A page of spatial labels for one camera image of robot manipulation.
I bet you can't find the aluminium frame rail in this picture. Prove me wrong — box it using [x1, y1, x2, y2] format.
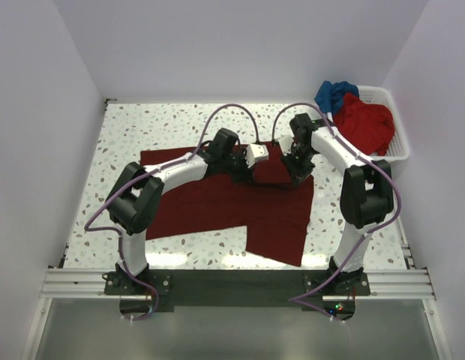
[41, 268, 435, 300]

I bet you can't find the dark red t shirt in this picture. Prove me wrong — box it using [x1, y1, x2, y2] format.
[146, 143, 314, 266]

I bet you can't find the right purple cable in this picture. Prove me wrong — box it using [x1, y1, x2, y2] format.
[272, 100, 402, 360]

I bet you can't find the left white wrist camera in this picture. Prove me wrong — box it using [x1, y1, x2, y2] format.
[245, 143, 269, 168]

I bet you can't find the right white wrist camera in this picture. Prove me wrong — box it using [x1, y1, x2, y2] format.
[277, 135, 294, 155]

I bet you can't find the blue t shirt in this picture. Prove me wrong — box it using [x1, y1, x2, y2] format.
[314, 81, 359, 115]

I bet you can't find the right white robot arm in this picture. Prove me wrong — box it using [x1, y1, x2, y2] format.
[277, 113, 394, 296]

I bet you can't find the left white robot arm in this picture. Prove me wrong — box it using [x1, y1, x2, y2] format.
[106, 128, 269, 295]

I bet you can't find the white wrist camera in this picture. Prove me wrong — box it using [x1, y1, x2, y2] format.
[277, 135, 294, 155]
[245, 143, 269, 168]

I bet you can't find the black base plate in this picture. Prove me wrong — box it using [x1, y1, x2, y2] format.
[102, 266, 371, 315]

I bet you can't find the bright red t shirt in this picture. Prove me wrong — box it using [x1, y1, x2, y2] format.
[333, 94, 395, 156]

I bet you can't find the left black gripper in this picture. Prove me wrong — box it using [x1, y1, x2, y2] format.
[220, 148, 257, 185]

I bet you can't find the white plastic basket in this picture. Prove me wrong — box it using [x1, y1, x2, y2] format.
[329, 85, 411, 167]

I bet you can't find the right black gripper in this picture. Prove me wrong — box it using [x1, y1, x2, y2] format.
[280, 145, 317, 188]

